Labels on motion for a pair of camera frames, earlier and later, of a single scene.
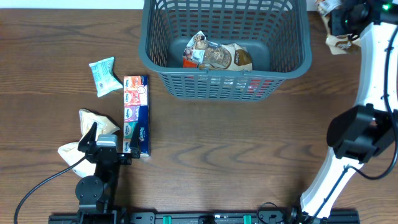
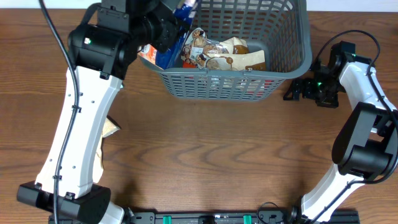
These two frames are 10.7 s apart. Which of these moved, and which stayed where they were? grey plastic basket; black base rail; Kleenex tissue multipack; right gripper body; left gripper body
Moved: Kleenex tissue multipack; left gripper body; right gripper body
Stayed: black base rail; grey plastic basket
